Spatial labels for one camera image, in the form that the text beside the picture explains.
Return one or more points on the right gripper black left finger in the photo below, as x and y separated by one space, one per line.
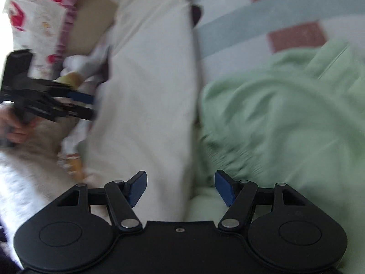
79 226

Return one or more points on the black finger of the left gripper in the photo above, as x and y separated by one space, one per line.
78 112
81 97

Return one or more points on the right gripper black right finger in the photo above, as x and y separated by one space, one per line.
280 226

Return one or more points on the white storage bag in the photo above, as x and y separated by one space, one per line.
148 106

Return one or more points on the light green garment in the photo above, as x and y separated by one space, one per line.
297 119

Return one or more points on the white baby cardigan monster patch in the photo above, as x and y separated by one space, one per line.
30 176

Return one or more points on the person's left hand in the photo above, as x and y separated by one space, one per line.
13 129

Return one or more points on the beige mattress side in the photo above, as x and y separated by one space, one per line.
93 18

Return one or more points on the white red patterned quilt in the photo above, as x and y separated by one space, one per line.
43 27

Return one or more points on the checkered pink grey bedsheet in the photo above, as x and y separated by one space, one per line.
239 35

